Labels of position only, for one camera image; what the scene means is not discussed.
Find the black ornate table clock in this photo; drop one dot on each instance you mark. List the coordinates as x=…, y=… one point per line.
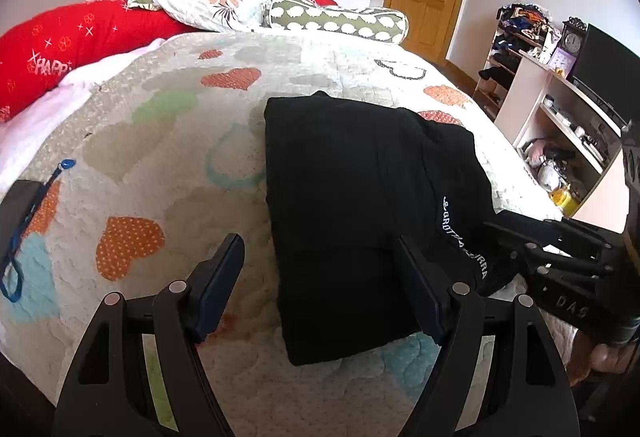
x=572, y=39

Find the red long pillow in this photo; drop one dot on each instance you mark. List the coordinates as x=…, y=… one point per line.
x=75, y=42

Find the black pants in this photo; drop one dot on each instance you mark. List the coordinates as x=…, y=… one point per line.
x=340, y=177

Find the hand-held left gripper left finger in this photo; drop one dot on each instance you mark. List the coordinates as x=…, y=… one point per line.
x=220, y=287

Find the quilted heart-print bedspread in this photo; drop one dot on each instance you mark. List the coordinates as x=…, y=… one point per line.
x=175, y=127

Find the pink cloth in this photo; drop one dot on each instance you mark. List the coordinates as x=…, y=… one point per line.
x=536, y=151

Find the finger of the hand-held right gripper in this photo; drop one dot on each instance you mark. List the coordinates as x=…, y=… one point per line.
x=540, y=229
x=525, y=257

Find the yellow bottle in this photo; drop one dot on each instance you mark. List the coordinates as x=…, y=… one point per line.
x=565, y=202

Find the green patterned bolster pillow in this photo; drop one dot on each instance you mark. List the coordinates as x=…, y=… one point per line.
x=340, y=19

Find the beige shelf unit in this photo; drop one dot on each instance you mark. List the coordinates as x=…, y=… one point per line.
x=520, y=92

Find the person's right hand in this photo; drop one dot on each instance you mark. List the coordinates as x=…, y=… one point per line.
x=602, y=359

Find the white bed sheet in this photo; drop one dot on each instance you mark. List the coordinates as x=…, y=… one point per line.
x=75, y=84

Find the black television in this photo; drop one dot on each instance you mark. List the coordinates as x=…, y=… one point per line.
x=605, y=62

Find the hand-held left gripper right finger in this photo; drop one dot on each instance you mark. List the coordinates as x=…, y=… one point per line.
x=420, y=289

